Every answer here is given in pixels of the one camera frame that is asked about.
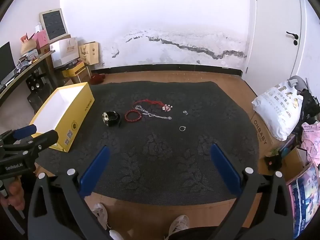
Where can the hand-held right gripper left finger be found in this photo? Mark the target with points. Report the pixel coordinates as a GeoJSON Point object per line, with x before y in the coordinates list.
{"type": "Point", "coordinates": [96, 172]}

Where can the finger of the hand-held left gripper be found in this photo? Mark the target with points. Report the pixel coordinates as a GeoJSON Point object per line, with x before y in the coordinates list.
{"type": "Point", "coordinates": [45, 138]}
{"type": "Point", "coordinates": [25, 130]}

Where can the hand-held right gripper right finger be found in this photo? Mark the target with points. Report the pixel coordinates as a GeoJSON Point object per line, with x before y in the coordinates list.
{"type": "Point", "coordinates": [225, 172]}

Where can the white box with yellow rim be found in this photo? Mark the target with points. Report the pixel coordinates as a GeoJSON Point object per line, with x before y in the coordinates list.
{"type": "Point", "coordinates": [75, 120]}

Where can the black and gold wristwatch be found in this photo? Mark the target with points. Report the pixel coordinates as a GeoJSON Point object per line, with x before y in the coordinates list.
{"type": "Point", "coordinates": [110, 119]}

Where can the person's left hand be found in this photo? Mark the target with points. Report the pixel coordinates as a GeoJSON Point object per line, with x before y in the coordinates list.
{"type": "Point", "coordinates": [15, 196]}

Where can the black computer case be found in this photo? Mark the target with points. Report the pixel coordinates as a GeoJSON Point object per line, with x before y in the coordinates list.
{"type": "Point", "coordinates": [37, 101]}

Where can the brown cardboard box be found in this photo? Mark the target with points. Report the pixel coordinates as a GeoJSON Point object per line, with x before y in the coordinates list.
{"type": "Point", "coordinates": [262, 140]}

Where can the black plush toy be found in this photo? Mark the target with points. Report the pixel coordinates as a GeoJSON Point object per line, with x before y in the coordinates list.
{"type": "Point", "coordinates": [273, 162]}

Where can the black speaker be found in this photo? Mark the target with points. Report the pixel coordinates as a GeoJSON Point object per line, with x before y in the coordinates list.
{"type": "Point", "coordinates": [37, 81]}

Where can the dark patterned rug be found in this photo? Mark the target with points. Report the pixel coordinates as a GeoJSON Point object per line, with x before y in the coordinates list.
{"type": "Point", "coordinates": [155, 155]}

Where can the dark desk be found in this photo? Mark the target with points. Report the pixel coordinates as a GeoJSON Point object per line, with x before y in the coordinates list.
{"type": "Point", "coordinates": [32, 63]}

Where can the pile of small desk items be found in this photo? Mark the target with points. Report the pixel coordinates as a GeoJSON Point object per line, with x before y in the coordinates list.
{"type": "Point", "coordinates": [26, 61]}

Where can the person's white right shoe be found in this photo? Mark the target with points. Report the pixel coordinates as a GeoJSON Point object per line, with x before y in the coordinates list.
{"type": "Point", "coordinates": [178, 223]}

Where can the open cardboard carton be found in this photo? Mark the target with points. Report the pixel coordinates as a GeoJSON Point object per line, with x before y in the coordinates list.
{"type": "Point", "coordinates": [81, 76]}

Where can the black monitor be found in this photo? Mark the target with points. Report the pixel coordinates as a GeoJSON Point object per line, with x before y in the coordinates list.
{"type": "Point", "coordinates": [6, 60]}

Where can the flat yellow and black box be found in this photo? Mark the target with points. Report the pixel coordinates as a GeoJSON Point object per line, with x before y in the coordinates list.
{"type": "Point", "coordinates": [73, 70]}

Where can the red slipper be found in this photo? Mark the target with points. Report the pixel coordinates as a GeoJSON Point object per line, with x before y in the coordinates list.
{"type": "Point", "coordinates": [97, 79]}

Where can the white printed plastic bag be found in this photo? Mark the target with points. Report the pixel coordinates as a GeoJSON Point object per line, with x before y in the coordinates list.
{"type": "Point", "coordinates": [277, 110]}

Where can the colourful printed box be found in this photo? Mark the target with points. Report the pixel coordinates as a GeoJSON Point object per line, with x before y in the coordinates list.
{"type": "Point", "coordinates": [303, 200]}

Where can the woven straw bag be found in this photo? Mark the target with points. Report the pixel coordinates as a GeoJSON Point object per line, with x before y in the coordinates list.
{"type": "Point", "coordinates": [28, 46]}

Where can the white gift bag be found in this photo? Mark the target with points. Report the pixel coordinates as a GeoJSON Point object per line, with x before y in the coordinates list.
{"type": "Point", "coordinates": [64, 52]}

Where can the pink box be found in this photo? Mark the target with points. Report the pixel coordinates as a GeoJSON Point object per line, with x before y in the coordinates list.
{"type": "Point", "coordinates": [41, 39]}

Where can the pink plastic bag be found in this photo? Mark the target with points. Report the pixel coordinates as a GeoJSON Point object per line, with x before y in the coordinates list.
{"type": "Point", "coordinates": [311, 140]}

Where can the brown paper bag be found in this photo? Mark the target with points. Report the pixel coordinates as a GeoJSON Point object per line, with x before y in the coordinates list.
{"type": "Point", "coordinates": [89, 53]}

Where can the dark clothes pile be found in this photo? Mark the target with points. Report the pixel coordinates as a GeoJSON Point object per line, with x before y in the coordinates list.
{"type": "Point", "coordinates": [310, 105]}

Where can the white framed dark panel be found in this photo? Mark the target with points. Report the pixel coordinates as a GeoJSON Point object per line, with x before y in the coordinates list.
{"type": "Point", "coordinates": [53, 23]}

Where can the white door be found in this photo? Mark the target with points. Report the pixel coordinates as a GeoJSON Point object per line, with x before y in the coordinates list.
{"type": "Point", "coordinates": [275, 17]}

